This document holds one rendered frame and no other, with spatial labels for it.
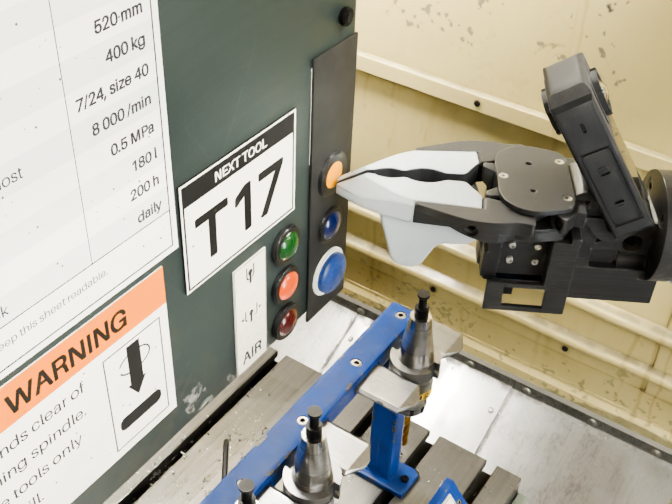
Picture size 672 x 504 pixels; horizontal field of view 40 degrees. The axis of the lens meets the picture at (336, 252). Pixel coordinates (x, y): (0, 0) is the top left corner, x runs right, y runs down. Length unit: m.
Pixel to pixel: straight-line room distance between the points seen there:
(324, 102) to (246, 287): 0.12
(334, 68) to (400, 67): 0.87
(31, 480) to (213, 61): 0.22
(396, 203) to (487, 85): 0.81
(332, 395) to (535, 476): 0.59
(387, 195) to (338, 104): 0.06
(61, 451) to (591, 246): 0.34
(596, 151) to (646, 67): 0.72
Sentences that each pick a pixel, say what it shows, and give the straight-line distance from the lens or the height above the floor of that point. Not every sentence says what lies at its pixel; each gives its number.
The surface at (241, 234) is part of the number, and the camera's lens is 0.52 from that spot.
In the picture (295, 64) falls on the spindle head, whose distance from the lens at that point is 0.51.
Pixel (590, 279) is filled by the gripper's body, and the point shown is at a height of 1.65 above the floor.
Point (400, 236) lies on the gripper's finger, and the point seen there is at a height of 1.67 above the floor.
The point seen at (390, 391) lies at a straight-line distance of 1.11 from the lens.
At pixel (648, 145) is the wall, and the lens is 1.31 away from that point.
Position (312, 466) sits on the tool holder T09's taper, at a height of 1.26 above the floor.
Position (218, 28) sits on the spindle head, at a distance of 0.45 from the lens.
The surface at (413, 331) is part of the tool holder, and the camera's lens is 1.10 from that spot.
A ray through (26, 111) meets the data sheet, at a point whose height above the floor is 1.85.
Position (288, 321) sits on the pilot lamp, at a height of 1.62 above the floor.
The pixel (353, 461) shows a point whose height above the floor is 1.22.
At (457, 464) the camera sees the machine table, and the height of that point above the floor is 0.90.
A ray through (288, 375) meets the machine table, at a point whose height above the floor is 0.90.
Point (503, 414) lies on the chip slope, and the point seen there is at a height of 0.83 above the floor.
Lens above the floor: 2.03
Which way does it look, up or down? 39 degrees down
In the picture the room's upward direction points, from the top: 3 degrees clockwise
